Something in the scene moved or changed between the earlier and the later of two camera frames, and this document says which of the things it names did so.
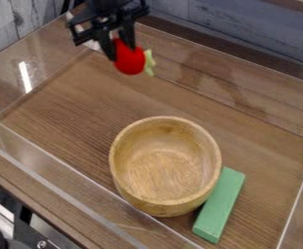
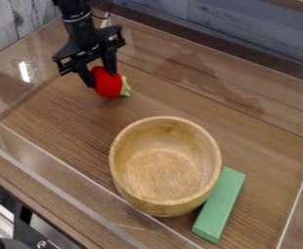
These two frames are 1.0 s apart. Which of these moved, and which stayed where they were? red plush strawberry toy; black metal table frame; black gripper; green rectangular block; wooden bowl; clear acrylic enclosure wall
Moved: red plush strawberry toy; black gripper
Stayed: clear acrylic enclosure wall; green rectangular block; black metal table frame; wooden bowl
